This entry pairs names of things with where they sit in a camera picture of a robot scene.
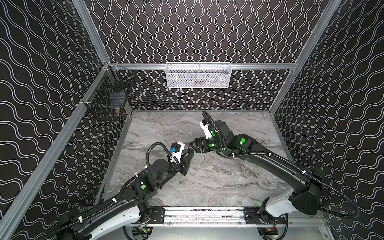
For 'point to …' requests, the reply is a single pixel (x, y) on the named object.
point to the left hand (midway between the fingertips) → (194, 153)
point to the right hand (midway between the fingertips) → (197, 143)
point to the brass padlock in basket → (117, 110)
